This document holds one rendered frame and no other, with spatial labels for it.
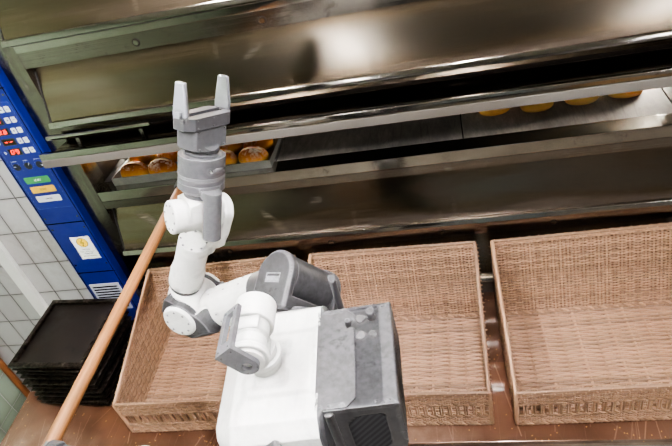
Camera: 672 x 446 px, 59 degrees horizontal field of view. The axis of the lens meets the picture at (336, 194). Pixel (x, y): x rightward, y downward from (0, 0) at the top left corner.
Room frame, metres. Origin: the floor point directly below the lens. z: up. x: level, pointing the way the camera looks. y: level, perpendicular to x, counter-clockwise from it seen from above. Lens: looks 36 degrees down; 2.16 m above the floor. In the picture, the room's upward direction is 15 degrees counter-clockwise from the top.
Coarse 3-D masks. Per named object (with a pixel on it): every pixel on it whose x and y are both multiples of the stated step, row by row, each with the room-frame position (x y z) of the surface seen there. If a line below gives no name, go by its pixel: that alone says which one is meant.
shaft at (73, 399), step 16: (176, 192) 1.52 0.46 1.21; (160, 224) 1.38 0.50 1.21; (160, 240) 1.34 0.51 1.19; (144, 256) 1.26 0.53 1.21; (144, 272) 1.22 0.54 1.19; (128, 288) 1.15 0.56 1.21; (128, 304) 1.11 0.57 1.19; (112, 320) 1.05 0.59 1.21; (112, 336) 1.02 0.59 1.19; (96, 352) 0.96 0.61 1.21; (96, 368) 0.93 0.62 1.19; (80, 384) 0.88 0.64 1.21; (80, 400) 0.85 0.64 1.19; (64, 416) 0.81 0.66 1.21; (48, 432) 0.78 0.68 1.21; (64, 432) 0.78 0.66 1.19
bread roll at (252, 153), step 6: (246, 150) 1.62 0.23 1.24; (252, 150) 1.61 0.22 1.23; (258, 150) 1.61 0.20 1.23; (264, 150) 1.62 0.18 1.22; (240, 156) 1.62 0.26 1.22; (246, 156) 1.61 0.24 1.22; (252, 156) 1.60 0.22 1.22; (258, 156) 1.60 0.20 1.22; (264, 156) 1.60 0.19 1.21; (240, 162) 1.62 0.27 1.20; (246, 162) 1.60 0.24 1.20
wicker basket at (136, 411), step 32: (160, 288) 1.63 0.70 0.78; (160, 320) 1.57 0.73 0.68; (128, 352) 1.36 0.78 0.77; (160, 352) 1.48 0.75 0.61; (192, 352) 1.46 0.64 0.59; (128, 384) 1.29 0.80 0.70; (160, 384) 1.36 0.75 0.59; (192, 384) 1.32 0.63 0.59; (128, 416) 1.20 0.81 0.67; (160, 416) 1.23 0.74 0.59; (192, 416) 1.15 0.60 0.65
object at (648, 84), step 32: (576, 64) 1.34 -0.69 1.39; (608, 64) 1.29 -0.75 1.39; (640, 64) 1.24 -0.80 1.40; (352, 96) 1.49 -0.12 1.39; (384, 96) 1.43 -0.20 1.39; (416, 96) 1.38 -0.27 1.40; (448, 96) 1.33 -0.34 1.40; (544, 96) 1.20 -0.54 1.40; (576, 96) 1.18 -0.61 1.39; (160, 128) 1.60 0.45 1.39; (288, 128) 1.37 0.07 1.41; (320, 128) 1.34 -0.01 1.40; (64, 160) 1.54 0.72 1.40; (96, 160) 1.51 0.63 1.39
